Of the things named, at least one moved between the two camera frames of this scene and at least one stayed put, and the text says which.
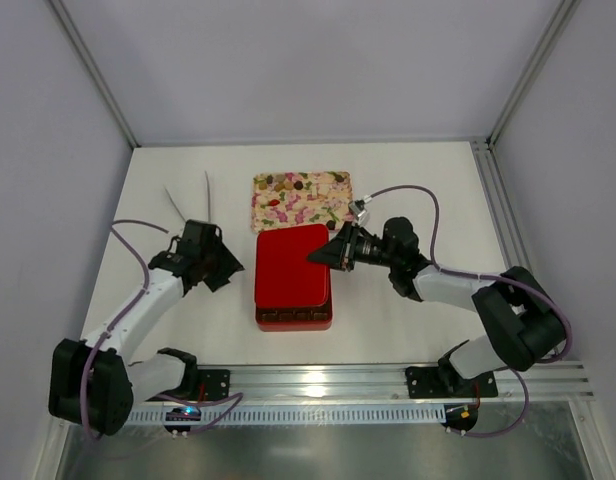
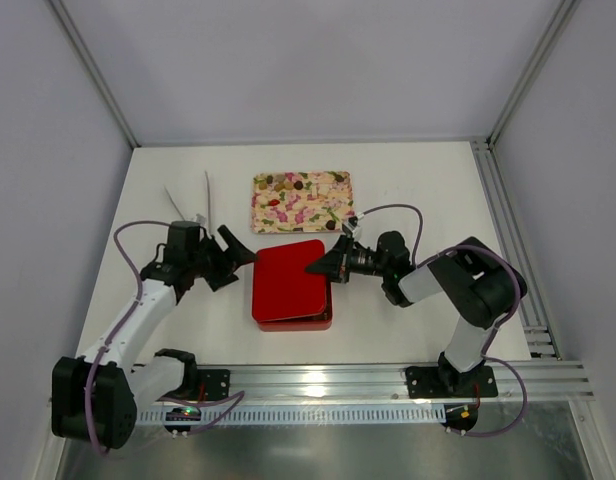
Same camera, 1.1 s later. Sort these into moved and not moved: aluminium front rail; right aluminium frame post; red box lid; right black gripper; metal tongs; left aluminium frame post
Moved: red box lid; right black gripper
Not moved: right aluminium frame post; left aluminium frame post; aluminium front rail; metal tongs
